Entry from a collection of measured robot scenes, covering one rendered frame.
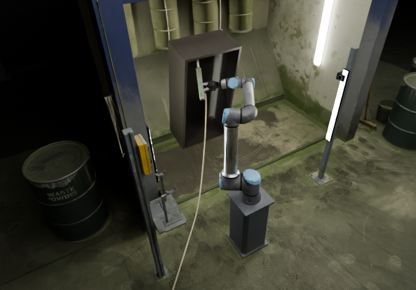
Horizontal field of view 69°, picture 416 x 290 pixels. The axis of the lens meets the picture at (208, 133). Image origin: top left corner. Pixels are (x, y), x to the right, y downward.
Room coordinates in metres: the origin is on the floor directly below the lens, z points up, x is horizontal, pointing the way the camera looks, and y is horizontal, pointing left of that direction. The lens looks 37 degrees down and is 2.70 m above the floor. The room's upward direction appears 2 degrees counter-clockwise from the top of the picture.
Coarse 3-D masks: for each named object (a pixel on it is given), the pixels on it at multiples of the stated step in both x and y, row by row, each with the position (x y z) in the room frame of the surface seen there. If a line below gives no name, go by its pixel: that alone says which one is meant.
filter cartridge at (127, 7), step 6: (126, 6) 3.54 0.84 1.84; (126, 12) 3.53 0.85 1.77; (126, 18) 3.52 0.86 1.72; (132, 18) 3.64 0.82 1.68; (132, 24) 3.59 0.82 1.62; (132, 30) 3.57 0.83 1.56; (132, 36) 3.57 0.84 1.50; (132, 42) 3.55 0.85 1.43; (132, 48) 3.54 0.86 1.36; (132, 54) 3.53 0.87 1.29
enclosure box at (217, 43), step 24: (168, 48) 2.79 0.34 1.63; (192, 48) 2.68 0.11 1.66; (216, 48) 2.70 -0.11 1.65; (240, 48) 2.77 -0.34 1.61; (192, 72) 2.99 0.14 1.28; (216, 72) 3.15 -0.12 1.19; (192, 96) 3.05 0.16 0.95; (216, 96) 3.19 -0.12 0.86; (192, 120) 3.13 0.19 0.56; (216, 120) 3.19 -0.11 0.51; (192, 144) 2.77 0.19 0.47
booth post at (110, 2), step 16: (112, 0) 1.97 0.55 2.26; (96, 16) 1.92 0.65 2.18; (112, 16) 1.96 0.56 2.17; (96, 32) 2.03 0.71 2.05; (112, 32) 1.95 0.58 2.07; (112, 48) 1.94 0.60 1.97; (128, 48) 1.99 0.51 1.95; (128, 64) 1.98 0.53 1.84; (112, 80) 1.92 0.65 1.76; (128, 80) 1.97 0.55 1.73; (128, 96) 1.96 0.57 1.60; (128, 112) 1.94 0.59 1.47; (144, 128) 1.99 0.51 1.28; (128, 160) 2.04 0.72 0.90; (144, 176) 1.95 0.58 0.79
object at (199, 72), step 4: (196, 60) 2.73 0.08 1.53; (196, 68) 2.67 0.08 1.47; (200, 68) 2.66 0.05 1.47; (196, 72) 2.64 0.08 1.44; (200, 72) 2.63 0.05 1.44; (200, 76) 2.60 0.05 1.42; (200, 80) 2.58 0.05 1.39; (200, 84) 2.55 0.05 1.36; (200, 88) 2.52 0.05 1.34; (200, 92) 2.49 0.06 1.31; (204, 92) 2.65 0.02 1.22; (200, 96) 2.47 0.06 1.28; (204, 96) 2.48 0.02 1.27
